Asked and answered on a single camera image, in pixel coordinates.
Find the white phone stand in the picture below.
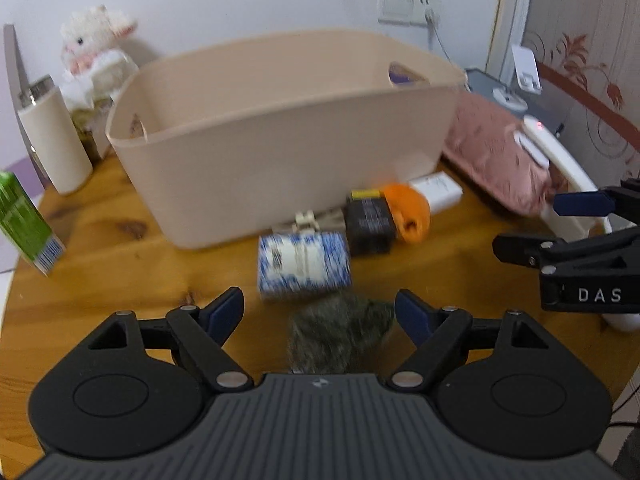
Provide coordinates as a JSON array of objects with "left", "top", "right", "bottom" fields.
[{"left": 492, "top": 44, "right": 542, "bottom": 114}]

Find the white plush lamb toy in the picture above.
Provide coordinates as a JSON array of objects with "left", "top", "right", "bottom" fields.
[{"left": 61, "top": 6, "right": 138, "bottom": 112}]

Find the blue white patterned box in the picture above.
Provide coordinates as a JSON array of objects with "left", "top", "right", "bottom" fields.
[{"left": 257, "top": 232, "right": 352, "bottom": 299}]

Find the grey furry object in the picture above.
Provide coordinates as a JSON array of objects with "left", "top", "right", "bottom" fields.
[{"left": 288, "top": 292, "right": 395, "bottom": 374}]

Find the black box yellow top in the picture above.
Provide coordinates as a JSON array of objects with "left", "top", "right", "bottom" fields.
[{"left": 344, "top": 190, "right": 396, "bottom": 257}]

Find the beige plastic storage basket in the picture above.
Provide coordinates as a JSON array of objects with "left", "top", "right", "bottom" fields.
[{"left": 106, "top": 28, "right": 466, "bottom": 249}]

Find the white charger handle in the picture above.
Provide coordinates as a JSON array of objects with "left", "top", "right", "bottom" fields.
[{"left": 523, "top": 116, "right": 639, "bottom": 332}]

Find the beige hair claw clip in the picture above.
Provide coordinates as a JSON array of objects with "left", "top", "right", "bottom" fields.
[{"left": 271, "top": 208, "right": 346, "bottom": 234}]

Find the white power plug cable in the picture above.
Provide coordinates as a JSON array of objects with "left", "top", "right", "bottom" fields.
[{"left": 423, "top": 8, "right": 452, "bottom": 61}]

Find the green drink carton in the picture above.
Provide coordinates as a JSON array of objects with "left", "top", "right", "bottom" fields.
[{"left": 1, "top": 171, "right": 65, "bottom": 275}]

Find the orange bag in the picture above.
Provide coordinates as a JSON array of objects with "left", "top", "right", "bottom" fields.
[{"left": 381, "top": 183, "right": 431, "bottom": 244}]

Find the white wall switch socket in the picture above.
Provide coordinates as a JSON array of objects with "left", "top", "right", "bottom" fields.
[{"left": 378, "top": 0, "right": 440, "bottom": 27}]

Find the white blue soap box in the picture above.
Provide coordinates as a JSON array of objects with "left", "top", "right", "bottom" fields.
[{"left": 409, "top": 171, "right": 463, "bottom": 214}]

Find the pink hot water bag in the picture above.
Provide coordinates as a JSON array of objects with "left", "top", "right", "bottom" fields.
[{"left": 442, "top": 90, "right": 568, "bottom": 217}]

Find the white thermos bottle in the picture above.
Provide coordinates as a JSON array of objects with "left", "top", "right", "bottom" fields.
[{"left": 17, "top": 76, "right": 92, "bottom": 195}]

